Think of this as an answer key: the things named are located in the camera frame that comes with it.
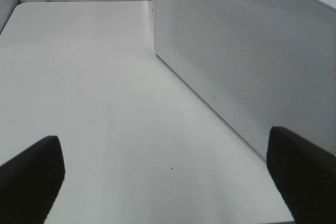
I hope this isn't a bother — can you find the white microwave door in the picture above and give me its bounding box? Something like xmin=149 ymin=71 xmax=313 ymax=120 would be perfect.
xmin=154 ymin=0 xmax=335 ymax=155

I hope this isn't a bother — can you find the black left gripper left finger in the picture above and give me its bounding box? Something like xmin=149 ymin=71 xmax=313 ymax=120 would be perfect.
xmin=1 ymin=136 xmax=65 ymax=223

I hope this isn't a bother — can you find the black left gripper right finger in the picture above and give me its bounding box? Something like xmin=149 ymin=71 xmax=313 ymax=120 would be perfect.
xmin=266 ymin=126 xmax=335 ymax=223

